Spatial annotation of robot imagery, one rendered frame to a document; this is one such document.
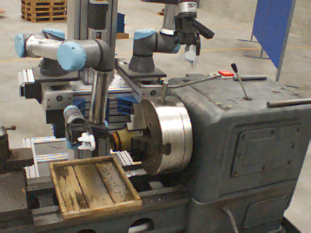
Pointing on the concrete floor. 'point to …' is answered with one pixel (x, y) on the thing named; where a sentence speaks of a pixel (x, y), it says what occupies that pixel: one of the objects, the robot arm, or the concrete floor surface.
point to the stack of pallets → (44, 10)
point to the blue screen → (273, 30)
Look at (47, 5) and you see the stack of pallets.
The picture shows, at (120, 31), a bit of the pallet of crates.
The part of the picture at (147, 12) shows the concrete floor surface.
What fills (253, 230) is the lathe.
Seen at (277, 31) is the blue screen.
